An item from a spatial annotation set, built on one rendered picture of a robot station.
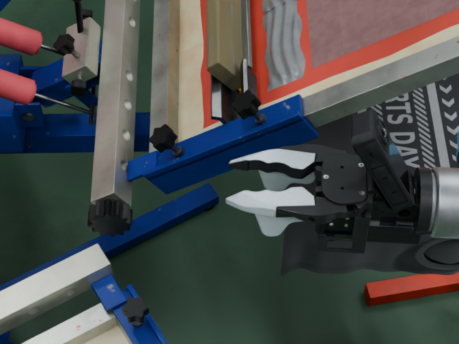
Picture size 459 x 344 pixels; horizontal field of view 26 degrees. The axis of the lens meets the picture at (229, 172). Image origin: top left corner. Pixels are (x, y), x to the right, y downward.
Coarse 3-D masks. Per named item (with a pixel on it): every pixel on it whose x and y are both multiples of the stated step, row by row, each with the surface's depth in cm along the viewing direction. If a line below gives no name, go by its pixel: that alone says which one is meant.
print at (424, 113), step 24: (408, 96) 205; (432, 96) 205; (384, 120) 202; (408, 120) 202; (432, 120) 202; (456, 120) 202; (408, 144) 198; (432, 144) 198; (456, 144) 198; (408, 168) 195; (432, 168) 195
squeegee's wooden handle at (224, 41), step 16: (208, 0) 173; (224, 0) 174; (208, 16) 171; (224, 16) 171; (240, 16) 176; (208, 32) 169; (224, 32) 169; (240, 32) 174; (208, 48) 167; (224, 48) 167; (240, 48) 171; (208, 64) 165; (224, 64) 164; (224, 80) 167
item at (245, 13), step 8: (240, 0) 179; (248, 0) 178; (248, 8) 177; (248, 16) 175; (248, 24) 174; (248, 32) 173; (248, 40) 172; (248, 48) 171; (248, 56) 170; (248, 64) 169
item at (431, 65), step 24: (168, 0) 192; (168, 24) 188; (168, 48) 185; (432, 48) 150; (456, 48) 147; (168, 72) 181; (384, 72) 153; (408, 72) 150; (432, 72) 149; (456, 72) 149; (168, 96) 178; (312, 96) 158; (336, 96) 156; (360, 96) 154; (384, 96) 154; (168, 120) 175; (312, 120) 158
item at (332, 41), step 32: (320, 0) 174; (352, 0) 169; (384, 0) 165; (416, 0) 161; (448, 0) 158; (256, 32) 179; (320, 32) 170; (352, 32) 166; (384, 32) 162; (416, 32) 158; (256, 64) 175; (320, 64) 166; (352, 64) 162
